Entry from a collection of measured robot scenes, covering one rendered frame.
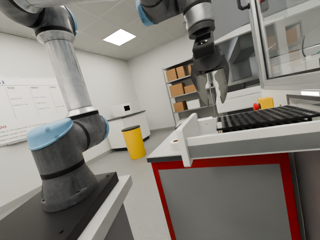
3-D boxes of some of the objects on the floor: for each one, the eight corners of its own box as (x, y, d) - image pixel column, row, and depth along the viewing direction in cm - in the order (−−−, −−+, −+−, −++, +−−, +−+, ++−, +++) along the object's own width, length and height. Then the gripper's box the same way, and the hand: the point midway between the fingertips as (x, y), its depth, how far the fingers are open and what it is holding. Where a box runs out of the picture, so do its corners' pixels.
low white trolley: (180, 285, 82) (146, 157, 73) (195, 204, 139) (177, 127, 130) (318, 322, 59) (291, 144, 51) (268, 208, 116) (252, 115, 107)
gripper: (221, 27, 43) (234, 98, 45) (185, 41, 47) (198, 106, 50) (222, 13, 35) (238, 101, 37) (178, 32, 39) (195, 109, 42)
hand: (214, 100), depth 41 cm, fingers open, 3 cm apart
